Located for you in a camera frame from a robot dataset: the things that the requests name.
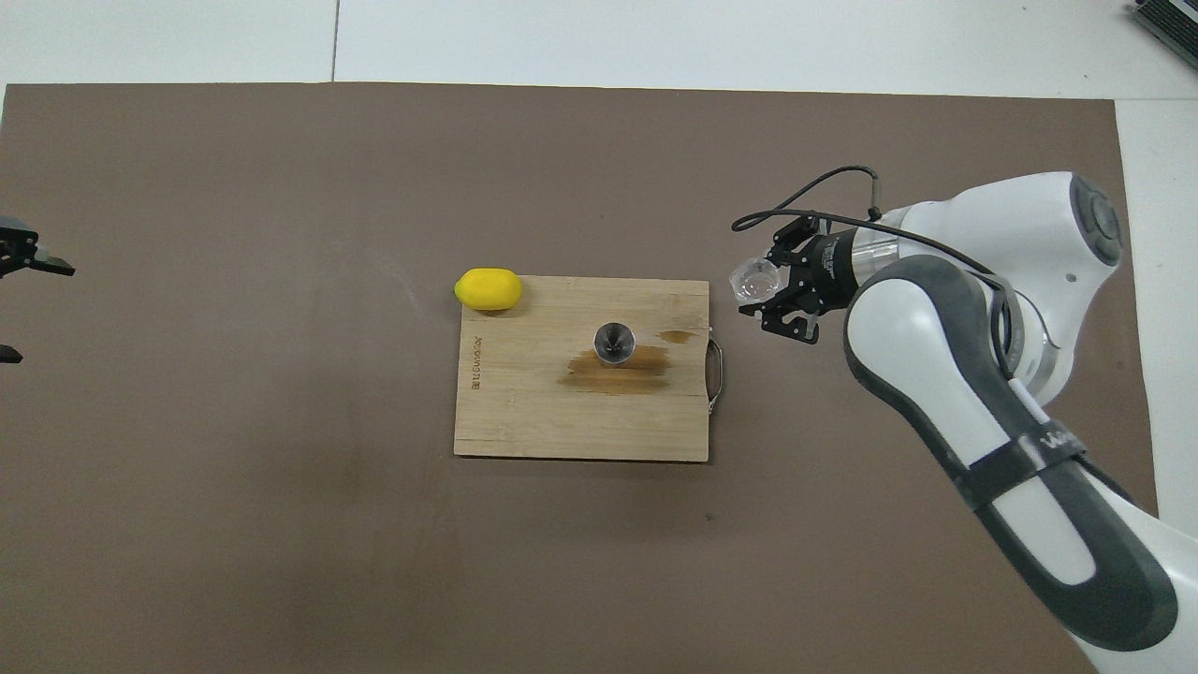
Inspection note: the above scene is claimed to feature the metal jigger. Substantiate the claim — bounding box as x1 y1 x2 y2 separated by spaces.
594 320 637 368

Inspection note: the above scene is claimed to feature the grey ribbed device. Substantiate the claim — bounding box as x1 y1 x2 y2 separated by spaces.
1130 0 1198 46

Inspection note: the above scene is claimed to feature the yellow lemon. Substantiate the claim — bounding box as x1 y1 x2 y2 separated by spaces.
454 268 523 312

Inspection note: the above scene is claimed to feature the wooden cutting board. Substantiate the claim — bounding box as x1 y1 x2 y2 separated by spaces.
454 276 724 462

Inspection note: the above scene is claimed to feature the clear glass cup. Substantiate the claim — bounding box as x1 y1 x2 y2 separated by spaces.
730 259 785 303

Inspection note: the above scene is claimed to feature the brown table mat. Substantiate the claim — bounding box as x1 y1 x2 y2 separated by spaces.
0 82 1161 674

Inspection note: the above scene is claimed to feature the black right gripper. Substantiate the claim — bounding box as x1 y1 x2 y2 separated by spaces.
738 214 858 345

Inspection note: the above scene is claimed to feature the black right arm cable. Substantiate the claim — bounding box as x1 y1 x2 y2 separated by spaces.
732 167 1007 310

